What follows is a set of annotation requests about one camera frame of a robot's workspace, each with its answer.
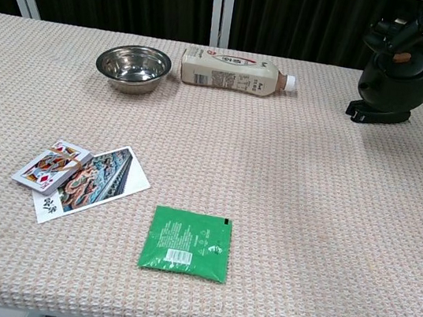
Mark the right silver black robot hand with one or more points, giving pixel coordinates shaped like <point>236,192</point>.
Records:
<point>404,30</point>

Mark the black teapot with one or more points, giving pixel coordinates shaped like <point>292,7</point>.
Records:
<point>397,90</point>

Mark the beige milk tea bottle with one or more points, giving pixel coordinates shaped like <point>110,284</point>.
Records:
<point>228,71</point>

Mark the beige woven tablecloth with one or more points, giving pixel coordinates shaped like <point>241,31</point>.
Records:
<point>289,198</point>

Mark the stainless steel bowl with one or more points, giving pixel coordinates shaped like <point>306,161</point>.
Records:
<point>133,69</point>

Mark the green sachet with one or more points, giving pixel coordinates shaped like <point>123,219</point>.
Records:
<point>187,242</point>

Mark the dragon picture postcard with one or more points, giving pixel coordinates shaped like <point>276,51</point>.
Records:
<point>113,175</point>

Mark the playing card deck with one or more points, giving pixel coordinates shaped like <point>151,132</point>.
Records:
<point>48,170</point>

